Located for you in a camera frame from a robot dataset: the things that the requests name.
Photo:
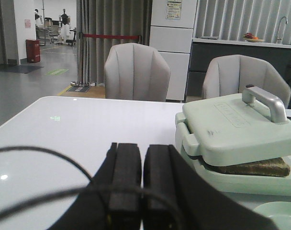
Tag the green sandwich maker lid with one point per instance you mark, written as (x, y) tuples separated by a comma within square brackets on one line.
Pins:
[(234, 129)]

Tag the red barrier belt post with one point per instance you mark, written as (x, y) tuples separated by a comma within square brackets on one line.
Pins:
[(82, 80)]

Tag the white refrigerator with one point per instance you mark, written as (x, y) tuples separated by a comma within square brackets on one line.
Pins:
[(171, 32)]

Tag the left beige chair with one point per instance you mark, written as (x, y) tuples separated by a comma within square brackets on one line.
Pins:
[(136, 72)]

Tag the right beige chair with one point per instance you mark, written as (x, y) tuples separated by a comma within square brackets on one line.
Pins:
[(230, 74)]

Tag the green breakfast maker base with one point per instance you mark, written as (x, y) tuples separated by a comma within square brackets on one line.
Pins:
[(248, 184)]

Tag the chrome faucet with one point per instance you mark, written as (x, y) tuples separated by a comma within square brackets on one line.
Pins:
[(279, 34)]

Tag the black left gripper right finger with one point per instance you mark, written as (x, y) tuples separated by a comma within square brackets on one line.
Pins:
[(202, 206)]

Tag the red bin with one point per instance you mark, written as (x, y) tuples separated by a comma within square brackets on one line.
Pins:
[(33, 50)]

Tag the dark counter cabinet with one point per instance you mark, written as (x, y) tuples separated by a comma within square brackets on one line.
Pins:
[(203, 51)]

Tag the beige chair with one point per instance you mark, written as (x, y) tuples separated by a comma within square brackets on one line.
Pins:
[(136, 72), (230, 74)]

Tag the grey curtain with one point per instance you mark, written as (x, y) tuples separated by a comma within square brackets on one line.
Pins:
[(110, 17)]

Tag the fruit plate on counter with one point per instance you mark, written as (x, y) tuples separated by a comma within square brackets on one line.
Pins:
[(252, 38)]

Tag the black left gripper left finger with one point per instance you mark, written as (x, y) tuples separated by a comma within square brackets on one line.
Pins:
[(108, 210)]

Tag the light green plate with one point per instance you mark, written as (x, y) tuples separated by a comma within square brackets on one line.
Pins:
[(279, 212)]

